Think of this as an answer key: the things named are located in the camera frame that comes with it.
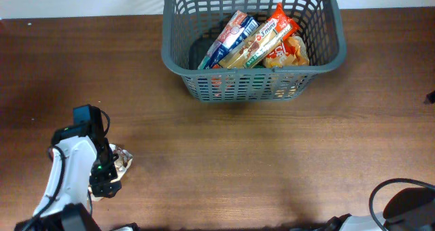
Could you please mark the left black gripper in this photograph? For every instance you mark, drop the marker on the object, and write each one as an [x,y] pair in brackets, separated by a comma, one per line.
[98,179]

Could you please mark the clear brown snack bag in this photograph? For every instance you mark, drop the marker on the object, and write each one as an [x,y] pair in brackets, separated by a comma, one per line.
[122,164]

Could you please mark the orange Nescafe sachet bag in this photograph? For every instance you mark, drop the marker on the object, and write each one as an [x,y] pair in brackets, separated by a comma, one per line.
[291,52]

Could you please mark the orange spaghetti pasta pack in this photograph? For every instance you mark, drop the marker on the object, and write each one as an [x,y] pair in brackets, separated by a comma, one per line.
[261,42]

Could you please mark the Kleenex tissue multipack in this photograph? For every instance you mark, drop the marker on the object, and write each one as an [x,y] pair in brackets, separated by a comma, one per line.
[238,28]

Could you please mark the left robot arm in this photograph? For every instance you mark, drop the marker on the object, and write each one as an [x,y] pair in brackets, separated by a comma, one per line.
[82,164]

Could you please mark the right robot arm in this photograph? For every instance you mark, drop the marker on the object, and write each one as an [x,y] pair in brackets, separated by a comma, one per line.
[411,209]

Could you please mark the grey plastic shopping basket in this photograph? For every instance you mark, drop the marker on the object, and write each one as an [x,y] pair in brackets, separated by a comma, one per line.
[191,26]

